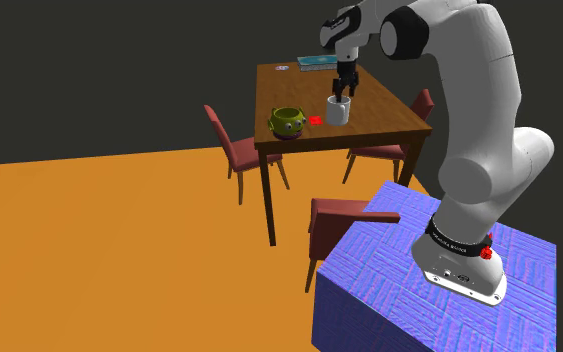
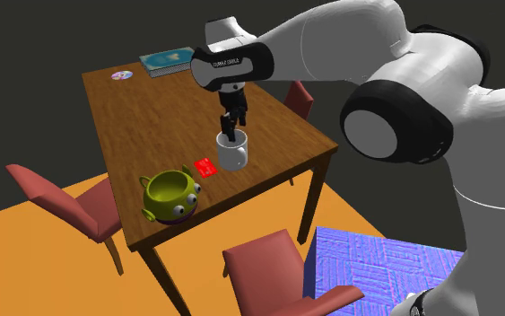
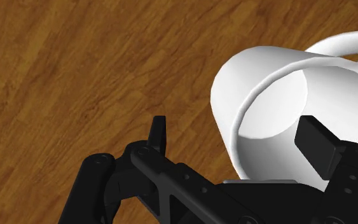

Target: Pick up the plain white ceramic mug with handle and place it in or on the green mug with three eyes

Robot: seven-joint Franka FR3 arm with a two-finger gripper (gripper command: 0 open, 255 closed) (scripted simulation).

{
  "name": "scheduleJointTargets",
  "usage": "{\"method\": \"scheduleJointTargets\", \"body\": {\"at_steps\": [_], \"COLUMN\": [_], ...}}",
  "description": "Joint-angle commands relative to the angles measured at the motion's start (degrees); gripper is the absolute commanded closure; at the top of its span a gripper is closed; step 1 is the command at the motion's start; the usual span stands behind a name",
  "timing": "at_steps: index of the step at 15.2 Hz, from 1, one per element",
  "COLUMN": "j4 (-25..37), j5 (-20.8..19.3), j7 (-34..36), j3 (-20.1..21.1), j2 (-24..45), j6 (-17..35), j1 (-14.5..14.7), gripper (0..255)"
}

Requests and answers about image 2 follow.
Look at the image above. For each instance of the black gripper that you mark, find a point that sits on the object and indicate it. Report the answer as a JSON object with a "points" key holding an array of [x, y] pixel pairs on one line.
{"points": [[233, 100]]}

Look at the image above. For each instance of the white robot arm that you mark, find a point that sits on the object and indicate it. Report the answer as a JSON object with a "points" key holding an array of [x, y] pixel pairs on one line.
{"points": [[409, 57]]}

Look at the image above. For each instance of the white mug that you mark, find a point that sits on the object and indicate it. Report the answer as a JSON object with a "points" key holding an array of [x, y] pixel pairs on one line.
{"points": [[233, 156]]}

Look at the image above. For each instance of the red card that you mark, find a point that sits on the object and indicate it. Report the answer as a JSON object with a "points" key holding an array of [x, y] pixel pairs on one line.
{"points": [[206, 168]]}

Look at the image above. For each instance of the red upholstered chair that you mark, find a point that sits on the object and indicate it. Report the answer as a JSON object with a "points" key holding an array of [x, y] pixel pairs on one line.
{"points": [[299, 99], [265, 271], [81, 205]]}

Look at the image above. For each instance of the brown wooden table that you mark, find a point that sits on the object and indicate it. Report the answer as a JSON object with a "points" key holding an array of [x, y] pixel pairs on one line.
{"points": [[160, 118]]}

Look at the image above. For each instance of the teal hardcover book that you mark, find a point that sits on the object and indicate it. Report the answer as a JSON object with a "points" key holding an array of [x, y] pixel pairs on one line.
{"points": [[167, 59]]}

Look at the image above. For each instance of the green three-eyed alien bowl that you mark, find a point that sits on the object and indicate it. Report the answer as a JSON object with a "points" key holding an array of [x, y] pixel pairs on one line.
{"points": [[169, 199]]}

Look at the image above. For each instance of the shiny compact disc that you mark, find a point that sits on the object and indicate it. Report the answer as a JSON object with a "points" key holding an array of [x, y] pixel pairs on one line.
{"points": [[122, 75]]}

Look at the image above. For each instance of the purple patterned robot stand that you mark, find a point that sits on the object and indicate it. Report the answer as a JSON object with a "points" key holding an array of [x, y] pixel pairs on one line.
{"points": [[374, 271]]}

